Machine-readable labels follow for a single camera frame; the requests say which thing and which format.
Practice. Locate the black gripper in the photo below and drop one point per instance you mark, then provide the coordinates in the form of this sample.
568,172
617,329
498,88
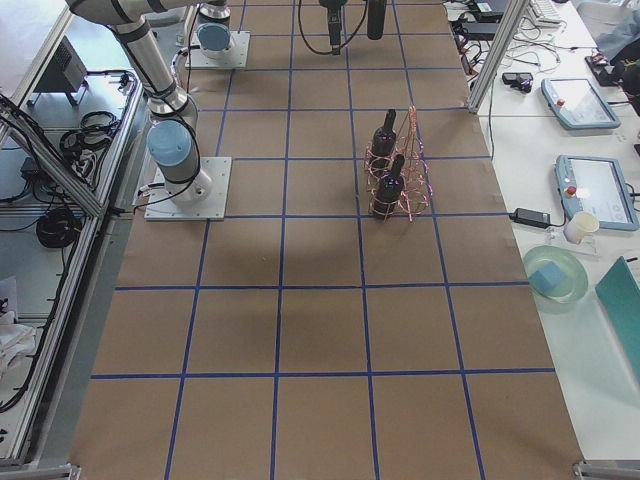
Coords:
376,15

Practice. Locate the dark wine bottle being moved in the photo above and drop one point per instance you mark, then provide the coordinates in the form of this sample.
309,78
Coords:
376,18

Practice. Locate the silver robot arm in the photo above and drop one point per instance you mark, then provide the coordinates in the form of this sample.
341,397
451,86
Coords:
215,36
171,140

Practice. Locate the dark wine bottle in basket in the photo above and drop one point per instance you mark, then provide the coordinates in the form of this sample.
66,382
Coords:
383,143

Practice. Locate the far blue teach pendant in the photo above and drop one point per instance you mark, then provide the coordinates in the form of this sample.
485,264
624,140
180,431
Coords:
578,104

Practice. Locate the blue teach pendant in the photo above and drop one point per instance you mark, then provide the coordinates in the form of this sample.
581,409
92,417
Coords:
595,185
578,104

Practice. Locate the grey box with vents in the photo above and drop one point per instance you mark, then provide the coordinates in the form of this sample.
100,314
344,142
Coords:
65,73

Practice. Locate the black power brick on table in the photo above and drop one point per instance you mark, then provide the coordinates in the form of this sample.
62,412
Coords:
533,218

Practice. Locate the near blue teach pendant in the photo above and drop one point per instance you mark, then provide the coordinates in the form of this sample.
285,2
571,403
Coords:
595,185

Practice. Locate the white paper cup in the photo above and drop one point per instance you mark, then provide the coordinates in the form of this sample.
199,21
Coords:
581,225

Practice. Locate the blue foam cube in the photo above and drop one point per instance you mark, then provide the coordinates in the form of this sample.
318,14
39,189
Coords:
547,277

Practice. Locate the green glass plate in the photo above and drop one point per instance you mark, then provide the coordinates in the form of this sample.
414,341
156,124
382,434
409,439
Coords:
576,284

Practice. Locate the teal folder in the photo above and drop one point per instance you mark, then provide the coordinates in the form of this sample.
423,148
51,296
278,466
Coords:
618,293

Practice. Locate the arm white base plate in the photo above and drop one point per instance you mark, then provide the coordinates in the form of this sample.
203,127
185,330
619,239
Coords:
229,54
205,198

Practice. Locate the aluminium frame post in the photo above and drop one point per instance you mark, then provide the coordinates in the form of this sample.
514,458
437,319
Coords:
502,39

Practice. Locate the copper wire wine basket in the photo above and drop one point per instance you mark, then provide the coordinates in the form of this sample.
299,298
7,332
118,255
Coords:
417,193

